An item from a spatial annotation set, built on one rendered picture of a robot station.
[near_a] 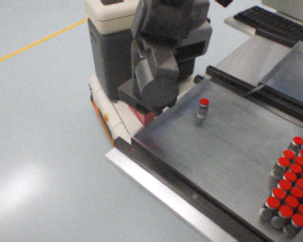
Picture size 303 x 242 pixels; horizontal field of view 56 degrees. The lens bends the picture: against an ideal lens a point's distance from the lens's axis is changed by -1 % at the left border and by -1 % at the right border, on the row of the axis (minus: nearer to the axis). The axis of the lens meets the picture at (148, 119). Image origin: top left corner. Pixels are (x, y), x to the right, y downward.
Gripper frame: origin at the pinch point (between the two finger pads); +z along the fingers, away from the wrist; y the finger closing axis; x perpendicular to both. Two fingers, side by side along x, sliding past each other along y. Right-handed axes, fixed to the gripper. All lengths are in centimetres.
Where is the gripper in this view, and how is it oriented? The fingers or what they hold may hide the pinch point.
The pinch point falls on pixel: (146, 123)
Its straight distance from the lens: 62.2
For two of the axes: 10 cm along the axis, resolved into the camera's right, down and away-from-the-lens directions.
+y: 7.5, 4.9, -4.5
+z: -0.1, 6.9, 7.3
